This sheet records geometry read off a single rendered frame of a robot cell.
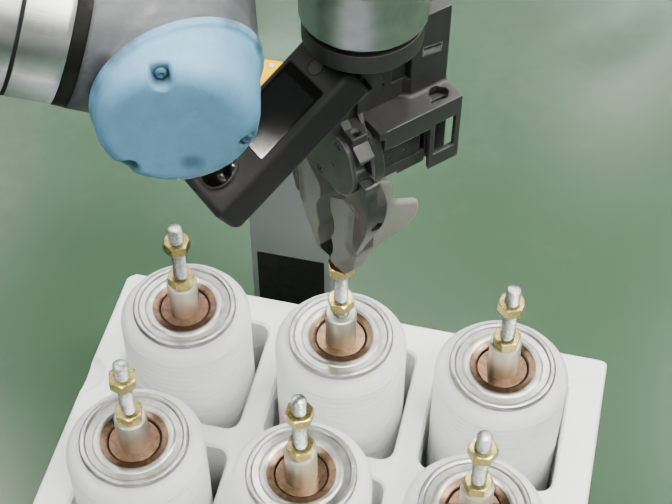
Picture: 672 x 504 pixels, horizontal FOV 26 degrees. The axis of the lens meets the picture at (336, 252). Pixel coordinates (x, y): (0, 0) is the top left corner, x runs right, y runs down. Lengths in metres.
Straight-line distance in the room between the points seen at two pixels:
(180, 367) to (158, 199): 0.46
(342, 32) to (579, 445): 0.43
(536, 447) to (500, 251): 0.41
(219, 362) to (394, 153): 0.25
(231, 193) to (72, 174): 0.70
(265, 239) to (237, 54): 0.59
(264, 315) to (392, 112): 0.33
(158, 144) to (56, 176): 0.89
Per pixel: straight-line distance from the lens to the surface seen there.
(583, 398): 1.13
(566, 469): 1.09
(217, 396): 1.10
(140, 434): 0.99
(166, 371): 1.06
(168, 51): 0.62
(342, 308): 1.01
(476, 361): 1.05
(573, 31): 1.68
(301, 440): 0.95
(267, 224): 1.20
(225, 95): 0.62
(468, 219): 1.47
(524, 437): 1.04
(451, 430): 1.05
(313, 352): 1.04
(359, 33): 0.80
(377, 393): 1.04
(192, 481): 1.01
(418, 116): 0.87
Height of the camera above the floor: 1.10
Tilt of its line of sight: 50 degrees down
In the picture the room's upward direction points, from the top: straight up
